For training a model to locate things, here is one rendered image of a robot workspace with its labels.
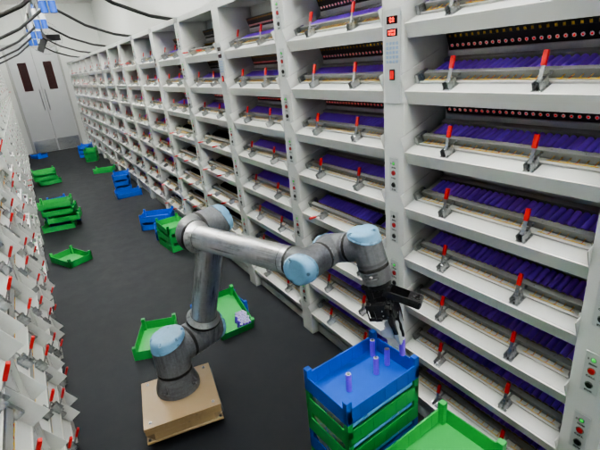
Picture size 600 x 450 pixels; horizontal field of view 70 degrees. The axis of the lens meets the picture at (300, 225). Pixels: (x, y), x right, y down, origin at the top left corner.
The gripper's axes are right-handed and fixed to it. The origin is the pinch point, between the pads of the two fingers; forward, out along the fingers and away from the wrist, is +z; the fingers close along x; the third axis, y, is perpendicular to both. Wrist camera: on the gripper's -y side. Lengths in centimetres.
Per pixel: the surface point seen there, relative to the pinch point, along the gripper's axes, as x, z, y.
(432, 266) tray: -28.7, -9.2, -7.0
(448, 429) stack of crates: 8.6, 25.6, -8.7
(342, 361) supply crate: 1.3, 7.0, 22.1
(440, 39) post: -48, -80, -24
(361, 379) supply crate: 5.7, 10.9, 15.3
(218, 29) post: -113, -130, 95
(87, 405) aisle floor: 11, 23, 158
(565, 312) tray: -7.3, -1.0, -43.5
